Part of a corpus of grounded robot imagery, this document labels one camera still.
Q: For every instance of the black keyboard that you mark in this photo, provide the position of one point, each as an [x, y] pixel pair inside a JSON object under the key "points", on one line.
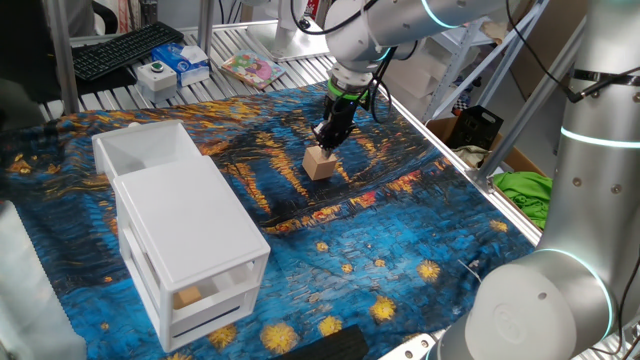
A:
{"points": [[125, 50]]}

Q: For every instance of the white foam boxes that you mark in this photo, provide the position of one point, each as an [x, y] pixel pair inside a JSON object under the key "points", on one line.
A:
{"points": [[425, 75]]}

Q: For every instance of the black foam block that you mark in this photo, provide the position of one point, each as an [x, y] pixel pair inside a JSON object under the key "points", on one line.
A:
{"points": [[330, 347]]}

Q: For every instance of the white closed drawer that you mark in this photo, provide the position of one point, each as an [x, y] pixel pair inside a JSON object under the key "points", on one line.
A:
{"points": [[215, 312]]}

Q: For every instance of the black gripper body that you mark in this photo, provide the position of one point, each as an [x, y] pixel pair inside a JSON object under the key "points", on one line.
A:
{"points": [[341, 114]]}

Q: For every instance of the perforated robot mounting plate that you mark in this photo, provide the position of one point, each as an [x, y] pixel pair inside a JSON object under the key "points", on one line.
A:
{"points": [[410, 347]]}

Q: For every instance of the starry night painting cloth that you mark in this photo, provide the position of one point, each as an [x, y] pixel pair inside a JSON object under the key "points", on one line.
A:
{"points": [[350, 225]]}

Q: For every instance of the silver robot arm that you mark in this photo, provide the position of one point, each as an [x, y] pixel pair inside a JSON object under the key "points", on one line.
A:
{"points": [[590, 190]]}

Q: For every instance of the black white checkerboard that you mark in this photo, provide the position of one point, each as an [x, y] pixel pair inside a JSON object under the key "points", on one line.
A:
{"points": [[462, 102]]}

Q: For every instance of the white stand base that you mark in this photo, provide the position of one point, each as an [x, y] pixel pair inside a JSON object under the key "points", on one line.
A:
{"points": [[285, 45]]}

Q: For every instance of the aluminium frame post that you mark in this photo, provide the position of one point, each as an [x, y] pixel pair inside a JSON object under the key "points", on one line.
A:
{"points": [[62, 60], [525, 107], [206, 25]]}

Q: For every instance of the olive cloth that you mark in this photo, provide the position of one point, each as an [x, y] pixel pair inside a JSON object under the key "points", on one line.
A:
{"points": [[472, 156]]}

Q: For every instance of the brown cardboard box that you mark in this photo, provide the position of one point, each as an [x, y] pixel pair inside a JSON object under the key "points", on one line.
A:
{"points": [[440, 127]]}

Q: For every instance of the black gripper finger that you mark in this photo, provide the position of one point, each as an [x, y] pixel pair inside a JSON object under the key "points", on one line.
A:
{"points": [[339, 137], [322, 135]]}

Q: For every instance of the large wooden cube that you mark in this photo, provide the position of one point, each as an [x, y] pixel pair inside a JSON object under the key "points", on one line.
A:
{"points": [[320, 165]]}

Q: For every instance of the white drawer with knob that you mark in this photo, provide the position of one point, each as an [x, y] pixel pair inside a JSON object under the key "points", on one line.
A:
{"points": [[145, 145]]}

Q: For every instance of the grey metal shelf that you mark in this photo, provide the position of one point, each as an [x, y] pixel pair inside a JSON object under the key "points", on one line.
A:
{"points": [[462, 37]]}

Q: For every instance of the colourful children's book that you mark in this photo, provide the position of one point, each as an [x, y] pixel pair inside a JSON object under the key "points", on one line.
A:
{"points": [[252, 69]]}

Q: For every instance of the white box green button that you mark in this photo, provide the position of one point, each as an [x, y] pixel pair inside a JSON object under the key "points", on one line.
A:
{"points": [[157, 82]]}

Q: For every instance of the black plastic crate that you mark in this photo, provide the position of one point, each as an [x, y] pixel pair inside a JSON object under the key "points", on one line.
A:
{"points": [[475, 127]]}

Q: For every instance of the green cloth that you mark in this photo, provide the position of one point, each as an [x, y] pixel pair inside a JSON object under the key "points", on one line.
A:
{"points": [[522, 195]]}

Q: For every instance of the small wooden block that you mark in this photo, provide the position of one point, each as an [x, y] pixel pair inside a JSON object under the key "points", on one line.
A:
{"points": [[187, 297]]}

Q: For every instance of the blue tissue pack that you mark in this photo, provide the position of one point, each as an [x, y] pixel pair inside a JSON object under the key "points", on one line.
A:
{"points": [[180, 62]]}

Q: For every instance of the aluminium frame rail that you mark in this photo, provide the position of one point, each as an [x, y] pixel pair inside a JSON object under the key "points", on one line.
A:
{"points": [[510, 211]]}

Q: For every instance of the small white scrap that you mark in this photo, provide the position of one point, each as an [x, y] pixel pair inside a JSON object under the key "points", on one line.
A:
{"points": [[470, 267]]}

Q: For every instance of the white drawer cabinet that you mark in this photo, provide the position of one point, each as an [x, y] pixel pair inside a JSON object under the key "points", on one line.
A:
{"points": [[190, 225]]}

